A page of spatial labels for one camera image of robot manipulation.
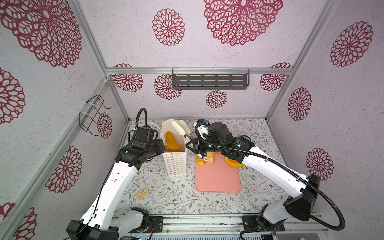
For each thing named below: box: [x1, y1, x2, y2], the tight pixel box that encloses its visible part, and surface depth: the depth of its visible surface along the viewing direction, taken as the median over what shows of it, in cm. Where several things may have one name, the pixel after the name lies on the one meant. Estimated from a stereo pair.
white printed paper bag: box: [161, 119, 192, 177], surface depth 76 cm
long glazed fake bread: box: [165, 131, 183, 153], surface depth 91 cm
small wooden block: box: [136, 188, 148, 199], surface depth 85 cm
